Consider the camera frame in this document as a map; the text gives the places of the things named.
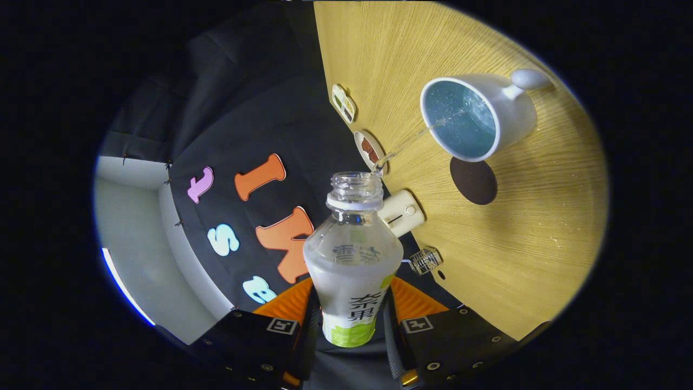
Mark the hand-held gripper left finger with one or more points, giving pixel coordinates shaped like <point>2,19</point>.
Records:
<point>309,346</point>

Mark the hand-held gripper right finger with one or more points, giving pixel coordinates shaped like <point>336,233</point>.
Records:
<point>394,346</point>

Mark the clear juice bottle white label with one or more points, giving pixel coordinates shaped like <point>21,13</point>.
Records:
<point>352,260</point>

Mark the dark brown round coaster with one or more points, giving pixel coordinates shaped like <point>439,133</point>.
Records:
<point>474,181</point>

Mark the white toaster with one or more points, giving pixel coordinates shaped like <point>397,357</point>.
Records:
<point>403,212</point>

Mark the wooden table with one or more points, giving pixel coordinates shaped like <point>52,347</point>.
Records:
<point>541,216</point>

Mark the round plate with red food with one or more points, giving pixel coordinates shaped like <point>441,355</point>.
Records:
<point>370,149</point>

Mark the white divided spice tray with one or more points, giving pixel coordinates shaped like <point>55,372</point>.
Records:
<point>344,103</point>

